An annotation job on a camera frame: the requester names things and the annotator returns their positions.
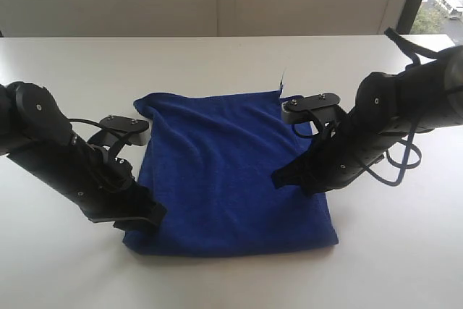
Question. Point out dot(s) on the blue microfiber towel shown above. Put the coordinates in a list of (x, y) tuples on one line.
[(209, 162)]

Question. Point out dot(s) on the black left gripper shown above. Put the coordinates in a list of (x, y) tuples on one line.
[(113, 194)]

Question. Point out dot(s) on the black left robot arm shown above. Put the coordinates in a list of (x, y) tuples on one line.
[(38, 137)]

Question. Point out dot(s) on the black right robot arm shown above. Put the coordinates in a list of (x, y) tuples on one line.
[(389, 110)]

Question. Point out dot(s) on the white bus outside window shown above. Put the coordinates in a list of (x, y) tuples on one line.
[(451, 9)]

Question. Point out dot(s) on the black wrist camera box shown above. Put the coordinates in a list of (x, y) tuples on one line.
[(322, 108), (135, 131)]

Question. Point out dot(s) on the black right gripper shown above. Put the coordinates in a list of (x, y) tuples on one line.
[(336, 161)]

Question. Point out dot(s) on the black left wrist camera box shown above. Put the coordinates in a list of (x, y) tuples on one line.
[(135, 131)]

